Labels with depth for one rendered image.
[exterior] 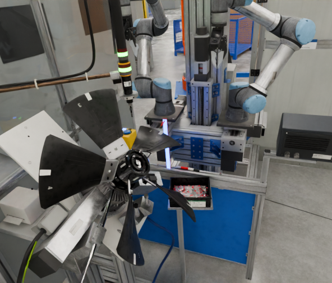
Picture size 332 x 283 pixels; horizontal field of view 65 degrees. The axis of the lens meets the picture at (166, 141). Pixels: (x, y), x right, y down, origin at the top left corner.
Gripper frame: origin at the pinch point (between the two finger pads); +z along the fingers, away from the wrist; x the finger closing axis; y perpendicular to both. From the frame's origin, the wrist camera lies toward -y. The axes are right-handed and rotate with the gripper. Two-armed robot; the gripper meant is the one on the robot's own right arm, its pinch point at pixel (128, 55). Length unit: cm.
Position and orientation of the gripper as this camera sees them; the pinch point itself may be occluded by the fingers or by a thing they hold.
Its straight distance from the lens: 154.6
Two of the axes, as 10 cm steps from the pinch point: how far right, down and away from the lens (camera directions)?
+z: 0.7, 8.6, 5.1
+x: -9.4, -1.1, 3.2
